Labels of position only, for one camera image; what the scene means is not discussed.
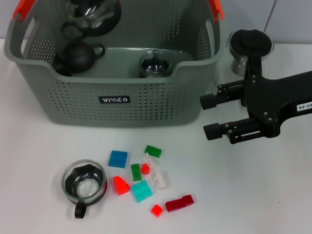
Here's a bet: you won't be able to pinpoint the grey perforated storage bin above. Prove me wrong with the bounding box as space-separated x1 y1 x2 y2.
4 0 226 129

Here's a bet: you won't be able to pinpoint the teal toy brick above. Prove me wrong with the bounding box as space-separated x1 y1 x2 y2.
130 179 154 203

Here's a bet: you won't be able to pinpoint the orange bin carry handle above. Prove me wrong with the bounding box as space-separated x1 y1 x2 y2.
13 0 225 22

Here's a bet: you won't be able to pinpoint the dark red long brick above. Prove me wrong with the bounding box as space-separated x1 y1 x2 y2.
165 194 195 213

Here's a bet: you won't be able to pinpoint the small orange-red square brick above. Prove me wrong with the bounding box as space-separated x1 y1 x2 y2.
150 204 163 217

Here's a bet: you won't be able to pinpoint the blue toy brick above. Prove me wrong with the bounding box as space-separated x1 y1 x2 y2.
108 150 129 169

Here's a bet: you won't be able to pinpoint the orange-red sloped toy brick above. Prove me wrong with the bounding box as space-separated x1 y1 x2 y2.
112 175 130 196

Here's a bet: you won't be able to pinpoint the glass pitcher black handle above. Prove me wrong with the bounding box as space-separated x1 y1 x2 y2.
214 29 275 98

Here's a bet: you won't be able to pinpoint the glass jar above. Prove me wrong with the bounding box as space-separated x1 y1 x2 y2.
60 159 107 219

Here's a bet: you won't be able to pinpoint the wide green toy brick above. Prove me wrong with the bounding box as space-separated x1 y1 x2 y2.
144 144 163 158

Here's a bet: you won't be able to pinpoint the glass teacup black sleeve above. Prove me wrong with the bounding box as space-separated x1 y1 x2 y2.
60 0 122 41
138 48 174 79

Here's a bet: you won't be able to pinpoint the translucent white toy brick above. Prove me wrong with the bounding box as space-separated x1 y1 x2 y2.
151 170 171 190

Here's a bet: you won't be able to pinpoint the narrow green toy brick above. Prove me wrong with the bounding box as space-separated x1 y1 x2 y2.
131 163 143 181

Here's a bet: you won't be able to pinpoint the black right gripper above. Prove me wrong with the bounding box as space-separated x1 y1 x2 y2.
199 70 312 145

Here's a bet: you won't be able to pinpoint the black clay teapot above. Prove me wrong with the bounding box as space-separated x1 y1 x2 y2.
54 40 106 74

